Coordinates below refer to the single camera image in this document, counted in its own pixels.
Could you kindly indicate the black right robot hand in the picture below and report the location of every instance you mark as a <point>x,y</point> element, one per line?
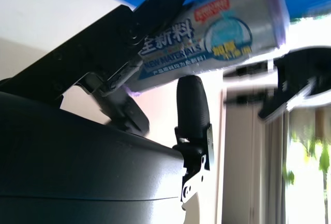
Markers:
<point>77,162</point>

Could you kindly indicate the green leafy plant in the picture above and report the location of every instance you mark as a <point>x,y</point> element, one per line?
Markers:
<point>322,156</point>

